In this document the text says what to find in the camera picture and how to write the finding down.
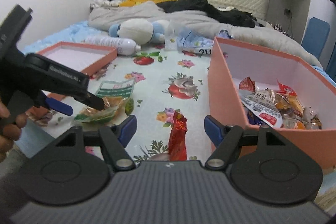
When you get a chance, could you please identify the green yellow snack packet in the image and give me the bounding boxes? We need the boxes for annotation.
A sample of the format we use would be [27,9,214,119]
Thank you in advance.
[74,77,135,125]

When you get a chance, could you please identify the blue white snack packet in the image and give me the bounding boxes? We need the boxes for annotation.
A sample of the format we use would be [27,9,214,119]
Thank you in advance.
[246,109,264,126]

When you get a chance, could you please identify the white barcode snack packet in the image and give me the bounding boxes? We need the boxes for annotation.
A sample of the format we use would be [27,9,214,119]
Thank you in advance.
[239,90,283,128]

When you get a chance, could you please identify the red foil snack packet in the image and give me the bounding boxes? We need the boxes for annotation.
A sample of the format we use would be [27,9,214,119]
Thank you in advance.
[168,112,187,161]

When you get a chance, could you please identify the red wafer snack packet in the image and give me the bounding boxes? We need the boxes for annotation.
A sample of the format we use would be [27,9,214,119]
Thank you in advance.
[239,77,256,93]

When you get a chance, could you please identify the yellow red-bordered snack packet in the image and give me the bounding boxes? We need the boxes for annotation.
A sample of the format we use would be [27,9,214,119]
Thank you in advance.
[276,80,304,118]

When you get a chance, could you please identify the dark orange snack packet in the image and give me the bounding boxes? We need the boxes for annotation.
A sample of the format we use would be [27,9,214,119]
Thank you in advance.
[302,107,322,130]

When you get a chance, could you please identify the grey brown snack packet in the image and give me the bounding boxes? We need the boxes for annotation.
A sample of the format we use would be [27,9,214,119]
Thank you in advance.
[252,89,277,109]

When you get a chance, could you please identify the person's left hand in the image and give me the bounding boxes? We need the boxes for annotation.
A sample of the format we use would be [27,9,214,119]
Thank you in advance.
[1,113,27,161]

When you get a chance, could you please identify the pink box lid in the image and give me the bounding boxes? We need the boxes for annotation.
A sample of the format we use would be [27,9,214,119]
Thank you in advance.
[35,41,119,101]

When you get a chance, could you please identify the white plastic bottle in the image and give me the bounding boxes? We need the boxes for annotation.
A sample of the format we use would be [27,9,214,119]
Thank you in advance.
[84,35,142,56]

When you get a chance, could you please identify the pink cardboard box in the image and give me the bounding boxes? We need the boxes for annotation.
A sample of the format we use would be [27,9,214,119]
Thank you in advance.
[208,38,335,169]

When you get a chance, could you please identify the white blue plush toy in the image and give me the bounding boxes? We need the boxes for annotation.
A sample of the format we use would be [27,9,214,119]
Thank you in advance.
[108,19,169,46]

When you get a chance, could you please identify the grey duvet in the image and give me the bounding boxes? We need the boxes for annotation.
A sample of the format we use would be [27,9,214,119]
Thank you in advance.
[88,1,322,68]

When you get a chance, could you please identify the clothes on bedside table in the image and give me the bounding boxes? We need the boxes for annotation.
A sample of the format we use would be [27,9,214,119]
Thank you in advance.
[90,0,122,10]

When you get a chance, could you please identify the crumpled blue plastic bag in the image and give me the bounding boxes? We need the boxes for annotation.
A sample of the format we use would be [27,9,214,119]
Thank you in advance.
[163,19,234,57]

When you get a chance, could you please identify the yellow pillow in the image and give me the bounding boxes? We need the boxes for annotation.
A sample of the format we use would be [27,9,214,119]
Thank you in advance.
[119,0,176,7]

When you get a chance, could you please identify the black clothing pile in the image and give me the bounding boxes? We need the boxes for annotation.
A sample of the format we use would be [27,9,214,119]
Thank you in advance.
[157,0,256,28]

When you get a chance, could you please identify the blue padded chair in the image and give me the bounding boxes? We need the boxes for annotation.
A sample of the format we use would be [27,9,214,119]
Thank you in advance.
[301,17,330,59]

